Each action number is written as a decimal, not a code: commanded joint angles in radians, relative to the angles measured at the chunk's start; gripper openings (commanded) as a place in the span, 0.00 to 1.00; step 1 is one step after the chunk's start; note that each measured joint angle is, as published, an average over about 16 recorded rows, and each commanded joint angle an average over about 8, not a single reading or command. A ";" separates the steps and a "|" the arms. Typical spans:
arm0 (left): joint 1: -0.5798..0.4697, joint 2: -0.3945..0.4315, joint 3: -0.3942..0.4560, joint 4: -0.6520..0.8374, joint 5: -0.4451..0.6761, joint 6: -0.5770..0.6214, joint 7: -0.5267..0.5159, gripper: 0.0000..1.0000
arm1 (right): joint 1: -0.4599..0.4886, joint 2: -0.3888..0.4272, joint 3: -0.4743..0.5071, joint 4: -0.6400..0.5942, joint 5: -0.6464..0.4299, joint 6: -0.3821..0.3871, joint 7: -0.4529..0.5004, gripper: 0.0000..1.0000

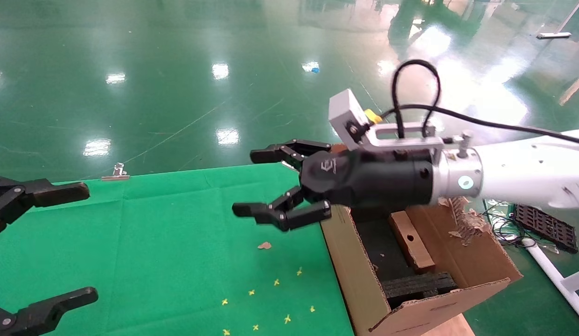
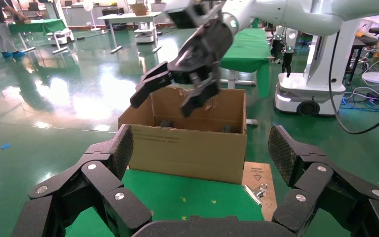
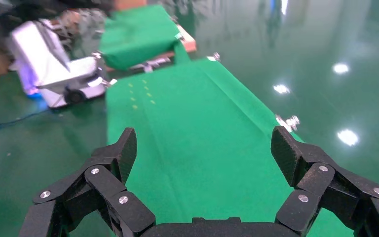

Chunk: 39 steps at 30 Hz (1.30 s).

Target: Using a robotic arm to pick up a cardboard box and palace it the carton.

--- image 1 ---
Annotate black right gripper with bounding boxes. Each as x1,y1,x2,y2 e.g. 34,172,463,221
232,139,435,232

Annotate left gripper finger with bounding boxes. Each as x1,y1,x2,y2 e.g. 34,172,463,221
0,176,91,238
0,287,99,336

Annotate small long cardboard box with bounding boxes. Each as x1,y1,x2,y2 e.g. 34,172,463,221
389,211,437,275

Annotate large open cardboard carton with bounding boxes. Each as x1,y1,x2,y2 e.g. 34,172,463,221
320,142,523,336

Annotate silver metal binder clip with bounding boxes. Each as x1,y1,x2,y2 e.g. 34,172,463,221
101,163,130,181

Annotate black foam liner sheet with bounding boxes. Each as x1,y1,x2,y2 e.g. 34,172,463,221
352,208,418,283

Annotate green table cloth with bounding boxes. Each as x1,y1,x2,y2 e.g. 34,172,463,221
0,162,355,336

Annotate light wooden board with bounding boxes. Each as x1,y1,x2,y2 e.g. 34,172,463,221
425,314,476,336

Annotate black slotted plastic tray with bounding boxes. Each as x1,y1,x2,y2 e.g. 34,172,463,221
512,203,579,255

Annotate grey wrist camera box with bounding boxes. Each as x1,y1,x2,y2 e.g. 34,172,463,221
328,89,370,140

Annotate grey metal camera bracket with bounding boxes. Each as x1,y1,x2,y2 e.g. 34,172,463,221
362,121,472,154

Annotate thick black braided cable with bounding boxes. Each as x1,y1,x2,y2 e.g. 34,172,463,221
392,59,442,139

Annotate tangled thin dark wires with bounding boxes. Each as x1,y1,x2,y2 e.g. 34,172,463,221
483,200,532,248

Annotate white pipe frame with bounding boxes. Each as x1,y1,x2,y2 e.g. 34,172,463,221
523,238,579,325

